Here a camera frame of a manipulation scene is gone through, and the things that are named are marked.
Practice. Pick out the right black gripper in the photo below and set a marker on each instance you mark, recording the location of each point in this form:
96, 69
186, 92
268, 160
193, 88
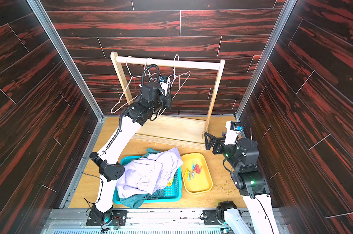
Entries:
217, 143

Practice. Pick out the yellow clothespin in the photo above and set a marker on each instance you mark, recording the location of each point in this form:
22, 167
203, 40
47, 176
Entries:
187, 172

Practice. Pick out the lilac shorts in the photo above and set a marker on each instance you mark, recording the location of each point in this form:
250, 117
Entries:
171, 161

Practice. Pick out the green shorts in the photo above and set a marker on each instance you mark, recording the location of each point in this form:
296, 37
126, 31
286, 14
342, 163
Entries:
135, 199

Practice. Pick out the blue wire hanger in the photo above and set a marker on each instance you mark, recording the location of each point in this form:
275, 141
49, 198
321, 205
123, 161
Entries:
150, 79

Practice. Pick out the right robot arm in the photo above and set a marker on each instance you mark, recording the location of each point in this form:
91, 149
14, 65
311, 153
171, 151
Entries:
242, 155

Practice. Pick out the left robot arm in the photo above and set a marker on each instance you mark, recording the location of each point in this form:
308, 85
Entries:
130, 121

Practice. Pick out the wooden clothes rack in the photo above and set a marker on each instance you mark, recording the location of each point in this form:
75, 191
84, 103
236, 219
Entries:
177, 131

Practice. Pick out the yellow plastic tray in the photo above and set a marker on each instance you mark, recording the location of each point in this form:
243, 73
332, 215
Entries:
201, 182

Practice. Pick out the turquoise plastic basket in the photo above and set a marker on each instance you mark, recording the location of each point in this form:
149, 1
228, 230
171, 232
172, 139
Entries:
171, 193

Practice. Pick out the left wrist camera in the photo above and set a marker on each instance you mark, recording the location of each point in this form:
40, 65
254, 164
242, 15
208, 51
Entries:
165, 84

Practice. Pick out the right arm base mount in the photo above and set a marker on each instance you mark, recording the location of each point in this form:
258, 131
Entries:
228, 217

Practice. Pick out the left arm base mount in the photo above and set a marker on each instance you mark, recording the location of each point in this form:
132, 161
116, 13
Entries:
106, 219

